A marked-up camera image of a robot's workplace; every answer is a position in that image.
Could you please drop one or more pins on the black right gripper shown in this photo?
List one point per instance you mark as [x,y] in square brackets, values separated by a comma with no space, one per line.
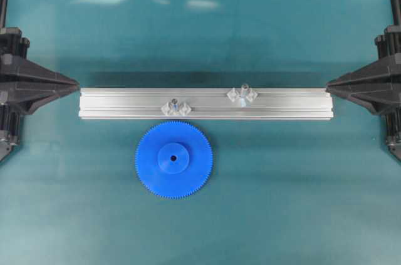
[377,99]

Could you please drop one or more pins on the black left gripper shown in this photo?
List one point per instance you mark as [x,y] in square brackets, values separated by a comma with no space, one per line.
[24,99]

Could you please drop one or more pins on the large blue plastic gear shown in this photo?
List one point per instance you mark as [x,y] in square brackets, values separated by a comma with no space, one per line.
[173,159]

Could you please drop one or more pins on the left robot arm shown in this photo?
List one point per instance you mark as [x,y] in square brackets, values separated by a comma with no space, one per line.
[25,85]

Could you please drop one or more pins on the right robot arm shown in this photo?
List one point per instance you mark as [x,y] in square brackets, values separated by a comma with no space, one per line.
[376,86]

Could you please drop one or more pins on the right steel shaft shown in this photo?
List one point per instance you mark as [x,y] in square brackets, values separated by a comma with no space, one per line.
[243,94]

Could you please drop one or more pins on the steel shaft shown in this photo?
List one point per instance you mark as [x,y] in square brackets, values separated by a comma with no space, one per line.
[174,106]
[243,94]

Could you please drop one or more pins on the left steel shaft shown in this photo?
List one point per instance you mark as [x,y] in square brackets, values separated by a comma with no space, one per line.
[174,106]

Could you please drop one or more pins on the aluminium extrusion rail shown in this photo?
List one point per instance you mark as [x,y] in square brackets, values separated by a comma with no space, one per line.
[206,104]

